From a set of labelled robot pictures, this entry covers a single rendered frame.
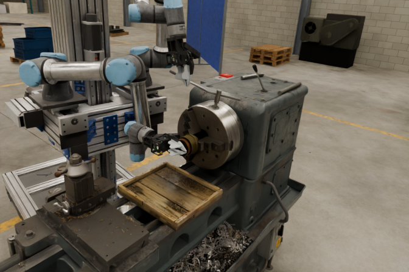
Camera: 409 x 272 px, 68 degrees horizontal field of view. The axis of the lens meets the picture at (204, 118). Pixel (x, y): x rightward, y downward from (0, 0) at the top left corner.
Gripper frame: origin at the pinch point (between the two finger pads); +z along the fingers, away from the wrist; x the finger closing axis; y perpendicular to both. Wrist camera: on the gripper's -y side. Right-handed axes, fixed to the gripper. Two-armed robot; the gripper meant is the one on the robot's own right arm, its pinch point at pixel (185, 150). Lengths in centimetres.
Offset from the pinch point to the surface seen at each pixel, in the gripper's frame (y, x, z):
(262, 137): -34.6, 1.0, 17.8
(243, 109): -31.1, 13.2, 7.9
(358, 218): -172, -109, 51
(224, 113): -20.1, 13.1, 4.6
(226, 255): -7, -49, 22
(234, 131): -20.5, 6.1, 10.8
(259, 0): -1004, 66, -558
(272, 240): -59, -75, 22
